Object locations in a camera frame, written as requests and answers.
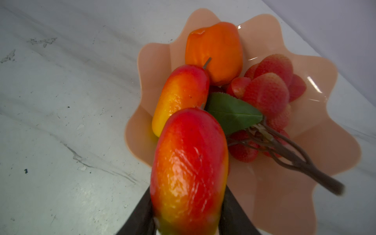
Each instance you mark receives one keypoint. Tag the red lychee bunch with leaf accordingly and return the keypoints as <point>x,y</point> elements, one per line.
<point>254,112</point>

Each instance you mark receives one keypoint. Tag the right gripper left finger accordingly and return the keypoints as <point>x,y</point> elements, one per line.
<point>140,221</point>

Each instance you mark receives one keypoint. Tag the pink scalloped fruit bowl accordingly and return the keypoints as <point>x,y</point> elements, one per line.
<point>277,200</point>

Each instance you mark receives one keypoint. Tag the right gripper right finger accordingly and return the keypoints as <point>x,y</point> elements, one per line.
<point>233,219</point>

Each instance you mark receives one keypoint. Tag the red yellow mango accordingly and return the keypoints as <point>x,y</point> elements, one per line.
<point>186,87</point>
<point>189,174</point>

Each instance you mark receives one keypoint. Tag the orange fake fruit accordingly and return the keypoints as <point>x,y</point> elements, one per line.
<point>220,42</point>

